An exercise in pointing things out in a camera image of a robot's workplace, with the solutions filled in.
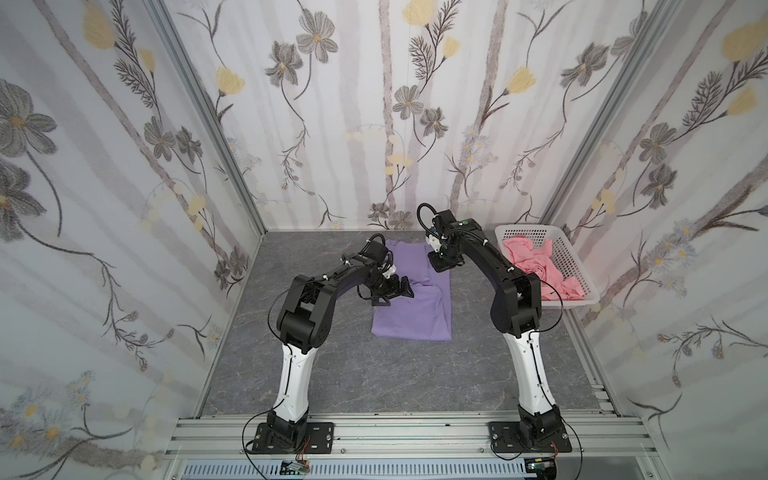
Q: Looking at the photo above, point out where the small circuit board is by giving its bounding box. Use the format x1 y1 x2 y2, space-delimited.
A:
279 460 311 476
524 457 558 480

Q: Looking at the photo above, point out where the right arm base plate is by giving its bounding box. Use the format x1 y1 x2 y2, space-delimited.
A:
487 421 573 454

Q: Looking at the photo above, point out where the white plastic laundry basket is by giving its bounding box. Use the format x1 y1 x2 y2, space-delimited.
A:
494 224 600 309

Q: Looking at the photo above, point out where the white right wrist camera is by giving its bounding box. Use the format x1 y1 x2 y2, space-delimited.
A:
425 234 442 252

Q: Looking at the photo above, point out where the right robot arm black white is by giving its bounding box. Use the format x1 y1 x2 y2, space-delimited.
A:
416 202 572 452

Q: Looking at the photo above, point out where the aluminium front rail frame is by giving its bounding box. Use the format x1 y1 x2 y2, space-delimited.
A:
163 410 671 479

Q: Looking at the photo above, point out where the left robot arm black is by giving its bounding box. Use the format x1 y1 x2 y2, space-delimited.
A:
242 233 414 455

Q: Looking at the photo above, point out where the purple t-shirt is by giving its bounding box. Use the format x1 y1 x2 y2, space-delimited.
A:
371 241 452 342

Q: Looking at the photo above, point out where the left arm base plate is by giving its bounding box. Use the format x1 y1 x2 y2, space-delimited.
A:
245 422 335 455

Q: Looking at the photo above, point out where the pink t-shirt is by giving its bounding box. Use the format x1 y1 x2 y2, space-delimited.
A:
502 236 585 301

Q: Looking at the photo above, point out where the white ventilation grille strip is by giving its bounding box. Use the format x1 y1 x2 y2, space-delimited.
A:
179 459 536 479

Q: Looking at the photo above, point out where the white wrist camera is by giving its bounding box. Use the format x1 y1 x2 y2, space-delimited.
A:
382 265 396 279
425 234 442 252

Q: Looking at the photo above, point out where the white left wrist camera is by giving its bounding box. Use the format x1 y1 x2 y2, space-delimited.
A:
382 265 396 279

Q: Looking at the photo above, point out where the small circuit board right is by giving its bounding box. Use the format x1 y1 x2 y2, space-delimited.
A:
524 457 558 480

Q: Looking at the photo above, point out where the small circuit board left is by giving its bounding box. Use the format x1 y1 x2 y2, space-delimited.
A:
279 460 311 476

